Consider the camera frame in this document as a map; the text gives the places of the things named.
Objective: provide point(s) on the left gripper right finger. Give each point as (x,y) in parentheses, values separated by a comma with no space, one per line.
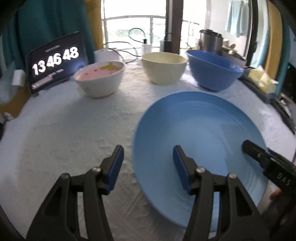
(222,209)

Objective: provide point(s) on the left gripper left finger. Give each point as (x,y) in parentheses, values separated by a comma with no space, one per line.
(57,217)

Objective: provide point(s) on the blue plate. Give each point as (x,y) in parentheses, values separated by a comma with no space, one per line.
(210,130)

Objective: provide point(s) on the large blue bowl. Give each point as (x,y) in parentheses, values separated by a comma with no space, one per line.
(211,71)

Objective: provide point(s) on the white pink strawberry bowl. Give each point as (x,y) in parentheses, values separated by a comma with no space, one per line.
(100,80)

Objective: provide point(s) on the beige bowl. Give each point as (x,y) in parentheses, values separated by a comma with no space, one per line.
(163,68)

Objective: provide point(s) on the white knitted tablecloth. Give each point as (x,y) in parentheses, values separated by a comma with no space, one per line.
(62,131)

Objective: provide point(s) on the yellow tissue pack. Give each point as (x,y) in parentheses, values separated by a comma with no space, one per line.
(262,80)

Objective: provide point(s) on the brown cardboard box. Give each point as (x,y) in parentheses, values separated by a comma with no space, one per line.
(17,103)

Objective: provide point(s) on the small white box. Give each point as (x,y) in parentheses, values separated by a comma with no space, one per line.
(19,78)

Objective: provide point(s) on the steel electric cooker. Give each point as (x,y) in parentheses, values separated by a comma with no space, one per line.
(210,41)

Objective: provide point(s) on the hanging light blue towel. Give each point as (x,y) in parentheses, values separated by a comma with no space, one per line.
(237,18)

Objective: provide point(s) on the tablet showing clock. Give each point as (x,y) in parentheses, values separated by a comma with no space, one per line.
(55,62)

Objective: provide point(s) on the white desk lamp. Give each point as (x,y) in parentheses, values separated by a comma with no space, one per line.
(107,54)

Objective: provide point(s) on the black power adapter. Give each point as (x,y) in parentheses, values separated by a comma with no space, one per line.
(165,46)

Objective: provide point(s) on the teal curtain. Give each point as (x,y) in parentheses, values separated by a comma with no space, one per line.
(39,22)

